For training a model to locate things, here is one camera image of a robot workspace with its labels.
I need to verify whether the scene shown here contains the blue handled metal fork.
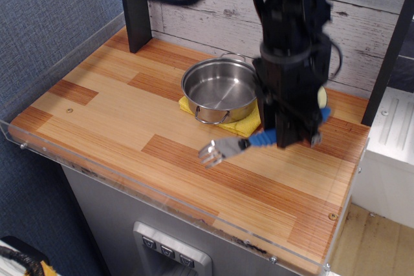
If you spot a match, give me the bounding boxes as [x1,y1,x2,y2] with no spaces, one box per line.
[197,107,331,169]

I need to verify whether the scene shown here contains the silver dispenser button panel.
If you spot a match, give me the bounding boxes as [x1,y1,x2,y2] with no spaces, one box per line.
[133,221,213,275]

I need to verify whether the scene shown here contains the small stainless steel pot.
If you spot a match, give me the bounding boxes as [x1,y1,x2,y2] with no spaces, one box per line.
[181,53,257,125]

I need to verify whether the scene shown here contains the yellow folded cloth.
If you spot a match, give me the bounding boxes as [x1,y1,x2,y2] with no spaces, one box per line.
[178,94,263,138]

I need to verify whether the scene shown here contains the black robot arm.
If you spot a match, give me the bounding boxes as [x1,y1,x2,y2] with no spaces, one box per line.
[253,0,332,148]

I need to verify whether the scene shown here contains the toy avocado half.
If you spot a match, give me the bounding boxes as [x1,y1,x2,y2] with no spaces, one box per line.
[317,86,328,109]

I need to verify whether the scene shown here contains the clear acrylic table guard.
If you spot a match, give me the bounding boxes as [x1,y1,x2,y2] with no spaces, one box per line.
[7,28,368,275]

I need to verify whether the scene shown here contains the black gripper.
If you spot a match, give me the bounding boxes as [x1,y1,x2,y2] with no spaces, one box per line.
[253,52,331,148]

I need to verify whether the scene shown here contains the white side counter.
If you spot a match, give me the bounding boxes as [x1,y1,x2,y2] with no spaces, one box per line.
[351,87,413,228]

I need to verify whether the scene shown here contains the yellow object at corner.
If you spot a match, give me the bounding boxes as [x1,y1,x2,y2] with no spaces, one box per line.
[40,261,59,276]

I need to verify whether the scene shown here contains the black right vertical post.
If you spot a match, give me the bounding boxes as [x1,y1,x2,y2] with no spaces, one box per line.
[361,0,413,126]

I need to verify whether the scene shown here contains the grey toy fridge cabinet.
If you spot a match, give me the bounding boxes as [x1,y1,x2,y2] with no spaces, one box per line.
[60,163,311,276]

